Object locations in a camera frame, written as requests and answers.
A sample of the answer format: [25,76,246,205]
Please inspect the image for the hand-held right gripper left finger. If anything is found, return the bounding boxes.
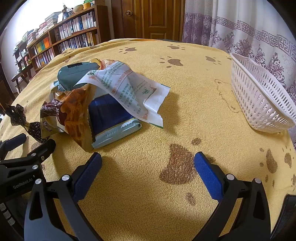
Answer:
[24,152,102,241]

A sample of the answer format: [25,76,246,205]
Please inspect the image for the teal snack packet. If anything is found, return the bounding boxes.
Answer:
[57,62,102,93]

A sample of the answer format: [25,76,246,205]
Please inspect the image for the white curtain with purple pattern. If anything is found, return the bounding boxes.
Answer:
[181,0,296,105]

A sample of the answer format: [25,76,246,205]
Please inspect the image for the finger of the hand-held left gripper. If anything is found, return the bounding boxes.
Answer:
[0,133,27,160]
[0,139,56,179]

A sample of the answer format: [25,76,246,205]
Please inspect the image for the navy and pale blue packet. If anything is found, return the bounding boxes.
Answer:
[88,95,142,149]

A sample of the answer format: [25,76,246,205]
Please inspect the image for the rows of shelved books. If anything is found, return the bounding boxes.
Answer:
[32,10,100,67]

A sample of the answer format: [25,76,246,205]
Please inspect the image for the white packet with green print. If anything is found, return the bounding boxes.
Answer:
[74,60,171,128]

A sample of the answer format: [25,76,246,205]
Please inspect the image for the brown wooden door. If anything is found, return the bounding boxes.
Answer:
[111,0,186,42]

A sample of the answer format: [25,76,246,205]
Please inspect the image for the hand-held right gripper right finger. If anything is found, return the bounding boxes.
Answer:
[194,152,271,241]

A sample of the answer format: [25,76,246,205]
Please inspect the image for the wooden bookshelf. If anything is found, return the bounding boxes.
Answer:
[26,5,111,73]

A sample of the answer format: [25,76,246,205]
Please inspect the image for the dark wooden bench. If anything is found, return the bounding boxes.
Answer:
[10,70,31,94]

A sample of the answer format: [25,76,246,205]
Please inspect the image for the orange-brown snack bag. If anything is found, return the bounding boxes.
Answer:
[40,88,96,153]

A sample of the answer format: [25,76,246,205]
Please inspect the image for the stacks of books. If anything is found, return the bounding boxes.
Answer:
[26,11,62,45]

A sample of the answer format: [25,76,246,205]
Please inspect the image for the yellow paw-print blanket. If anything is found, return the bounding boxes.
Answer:
[0,38,296,241]

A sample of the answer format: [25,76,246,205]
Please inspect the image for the small dark shelf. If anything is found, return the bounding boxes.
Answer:
[13,42,34,81]

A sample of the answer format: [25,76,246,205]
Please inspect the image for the white perforated plastic basket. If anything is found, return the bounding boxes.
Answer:
[230,53,296,133]

